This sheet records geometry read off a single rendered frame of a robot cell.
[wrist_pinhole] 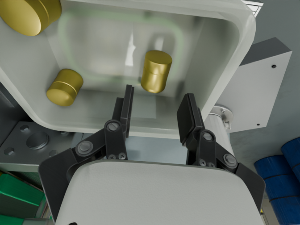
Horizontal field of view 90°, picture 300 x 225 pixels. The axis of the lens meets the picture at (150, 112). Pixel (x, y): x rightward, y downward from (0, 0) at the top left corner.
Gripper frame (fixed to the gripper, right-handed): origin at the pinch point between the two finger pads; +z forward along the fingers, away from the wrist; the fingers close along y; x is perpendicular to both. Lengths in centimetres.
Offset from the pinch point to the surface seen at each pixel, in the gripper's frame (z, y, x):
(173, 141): 30, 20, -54
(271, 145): 106, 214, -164
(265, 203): 97, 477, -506
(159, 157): 30, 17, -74
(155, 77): 6.6, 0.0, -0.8
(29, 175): -0.6, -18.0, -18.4
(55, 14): 8.6, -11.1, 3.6
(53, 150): 0.9, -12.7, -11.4
